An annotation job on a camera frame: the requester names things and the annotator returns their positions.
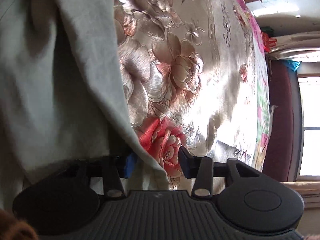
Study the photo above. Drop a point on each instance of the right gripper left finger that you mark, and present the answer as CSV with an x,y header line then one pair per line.
x,y
113,170

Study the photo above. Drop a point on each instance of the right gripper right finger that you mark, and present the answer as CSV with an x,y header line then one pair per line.
x,y
198,168

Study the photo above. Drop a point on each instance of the olive green pants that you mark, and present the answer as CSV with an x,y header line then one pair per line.
x,y
61,93

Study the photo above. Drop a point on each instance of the maroon upholstered bench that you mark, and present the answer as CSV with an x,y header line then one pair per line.
x,y
283,151

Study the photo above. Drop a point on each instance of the floral satin bedspread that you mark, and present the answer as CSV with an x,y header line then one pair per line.
x,y
194,75

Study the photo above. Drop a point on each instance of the bright window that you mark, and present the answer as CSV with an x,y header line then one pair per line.
x,y
309,92

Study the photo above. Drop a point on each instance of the red gift bag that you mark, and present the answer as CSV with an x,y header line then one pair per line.
x,y
269,42

